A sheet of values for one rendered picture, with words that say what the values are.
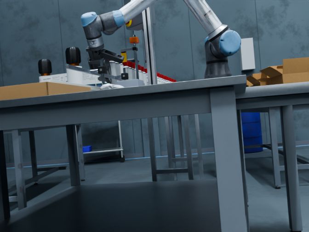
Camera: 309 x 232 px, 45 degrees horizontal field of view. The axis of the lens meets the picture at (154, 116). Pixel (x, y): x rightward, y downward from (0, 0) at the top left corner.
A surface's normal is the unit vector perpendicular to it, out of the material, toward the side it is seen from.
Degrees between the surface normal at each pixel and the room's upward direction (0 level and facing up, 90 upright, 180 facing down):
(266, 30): 90
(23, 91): 90
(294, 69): 100
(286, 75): 90
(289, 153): 90
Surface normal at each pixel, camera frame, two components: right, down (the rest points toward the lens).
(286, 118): -0.08, 0.01
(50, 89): 0.97, -0.08
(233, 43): 0.29, 0.11
